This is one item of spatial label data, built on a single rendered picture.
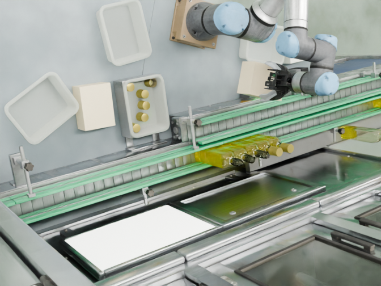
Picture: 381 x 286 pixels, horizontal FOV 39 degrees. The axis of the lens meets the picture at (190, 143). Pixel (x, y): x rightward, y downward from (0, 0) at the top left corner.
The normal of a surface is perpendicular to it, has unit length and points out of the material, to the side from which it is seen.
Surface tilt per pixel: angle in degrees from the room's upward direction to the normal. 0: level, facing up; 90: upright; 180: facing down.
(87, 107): 0
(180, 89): 0
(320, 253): 90
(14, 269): 90
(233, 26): 9
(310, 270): 90
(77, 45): 0
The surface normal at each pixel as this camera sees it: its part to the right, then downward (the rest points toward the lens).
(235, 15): 0.40, 0.11
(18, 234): -0.13, -0.96
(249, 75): -0.82, -0.11
